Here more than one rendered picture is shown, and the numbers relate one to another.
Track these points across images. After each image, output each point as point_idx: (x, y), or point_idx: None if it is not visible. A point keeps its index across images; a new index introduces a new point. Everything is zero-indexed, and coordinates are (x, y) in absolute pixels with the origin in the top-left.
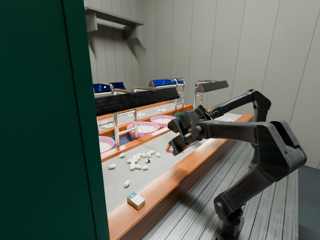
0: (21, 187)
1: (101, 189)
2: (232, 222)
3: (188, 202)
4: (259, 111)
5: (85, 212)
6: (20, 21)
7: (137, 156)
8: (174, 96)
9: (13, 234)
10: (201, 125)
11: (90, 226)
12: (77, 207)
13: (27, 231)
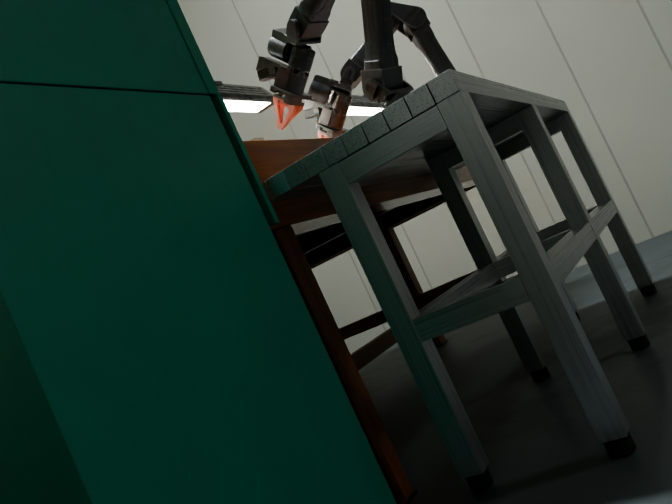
0: None
1: (183, 19)
2: (396, 92)
3: None
4: (418, 33)
5: (176, 33)
6: None
7: None
8: (263, 94)
9: (125, 4)
10: (294, 16)
11: (188, 54)
12: (167, 22)
13: (134, 10)
